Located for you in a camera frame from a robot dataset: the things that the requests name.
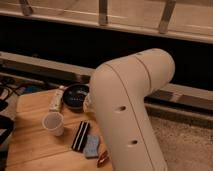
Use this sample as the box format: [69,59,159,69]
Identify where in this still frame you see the white tube bottle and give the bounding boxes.
[49,86,65,112]

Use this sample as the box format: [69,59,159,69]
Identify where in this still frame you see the dark object left edge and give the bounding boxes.
[0,115,14,145]

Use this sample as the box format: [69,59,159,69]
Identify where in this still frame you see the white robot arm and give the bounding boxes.
[89,48,175,171]

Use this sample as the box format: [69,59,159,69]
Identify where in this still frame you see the black cables at left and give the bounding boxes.
[0,76,26,101]

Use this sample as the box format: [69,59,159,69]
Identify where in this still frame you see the red brown oblong object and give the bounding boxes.
[97,151,109,168]

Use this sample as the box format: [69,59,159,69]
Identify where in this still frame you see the blue grey sponge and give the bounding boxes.
[83,134,100,158]

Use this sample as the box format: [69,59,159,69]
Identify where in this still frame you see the metal bracket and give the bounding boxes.
[158,0,176,34]
[19,0,33,16]
[98,0,108,26]

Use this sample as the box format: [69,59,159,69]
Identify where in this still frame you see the metal bracket left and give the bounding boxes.
[19,0,33,16]

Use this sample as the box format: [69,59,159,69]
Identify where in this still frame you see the metal bracket middle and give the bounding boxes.
[98,0,108,26]

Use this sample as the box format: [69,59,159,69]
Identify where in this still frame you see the metal bracket right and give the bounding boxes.
[158,0,176,34]

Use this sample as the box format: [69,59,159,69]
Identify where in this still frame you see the black ceramic bowl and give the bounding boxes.
[62,84,89,113]

